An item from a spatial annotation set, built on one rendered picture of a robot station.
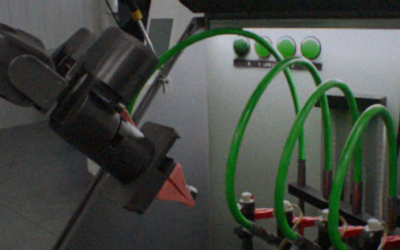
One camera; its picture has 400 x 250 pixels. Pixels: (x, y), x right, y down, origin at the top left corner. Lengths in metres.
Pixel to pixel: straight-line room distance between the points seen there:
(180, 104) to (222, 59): 0.15
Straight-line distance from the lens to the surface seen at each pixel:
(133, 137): 0.59
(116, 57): 0.57
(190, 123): 1.32
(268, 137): 1.28
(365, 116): 0.79
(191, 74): 1.32
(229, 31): 1.01
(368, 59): 1.14
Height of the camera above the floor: 1.47
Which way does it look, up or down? 12 degrees down
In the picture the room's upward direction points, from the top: 2 degrees counter-clockwise
